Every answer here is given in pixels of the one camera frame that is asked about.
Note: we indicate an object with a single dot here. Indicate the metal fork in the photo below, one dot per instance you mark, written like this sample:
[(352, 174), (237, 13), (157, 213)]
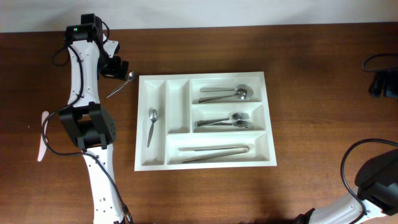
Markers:
[(237, 124), (235, 116)]

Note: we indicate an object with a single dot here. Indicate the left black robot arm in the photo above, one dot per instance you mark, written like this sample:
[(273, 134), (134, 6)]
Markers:
[(88, 124)]

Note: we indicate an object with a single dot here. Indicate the large metal spoon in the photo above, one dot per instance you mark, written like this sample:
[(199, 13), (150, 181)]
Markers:
[(240, 94), (246, 90)]

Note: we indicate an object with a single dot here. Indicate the white plastic knife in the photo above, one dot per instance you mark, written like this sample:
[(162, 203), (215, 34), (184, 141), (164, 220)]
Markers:
[(42, 146)]

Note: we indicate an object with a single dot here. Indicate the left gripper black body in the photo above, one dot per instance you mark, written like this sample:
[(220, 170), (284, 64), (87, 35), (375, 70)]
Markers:
[(110, 68)]

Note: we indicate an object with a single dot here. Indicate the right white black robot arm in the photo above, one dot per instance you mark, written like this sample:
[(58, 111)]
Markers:
[(374, 194)]

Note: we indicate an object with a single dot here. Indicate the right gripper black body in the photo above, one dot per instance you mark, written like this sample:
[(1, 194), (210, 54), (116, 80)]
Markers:
[(391, 89)]

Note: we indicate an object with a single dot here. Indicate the white cutlery organizer tray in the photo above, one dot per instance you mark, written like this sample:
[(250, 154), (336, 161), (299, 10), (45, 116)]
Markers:
[(175, 97)]

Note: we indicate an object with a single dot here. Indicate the metal teaspoon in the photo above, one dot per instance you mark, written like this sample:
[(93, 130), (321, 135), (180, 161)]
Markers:
[(153, 116), (130, 77)]

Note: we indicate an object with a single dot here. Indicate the metal table knife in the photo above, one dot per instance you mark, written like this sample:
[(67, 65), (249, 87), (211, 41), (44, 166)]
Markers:
[(213, 148), (214, 156)]

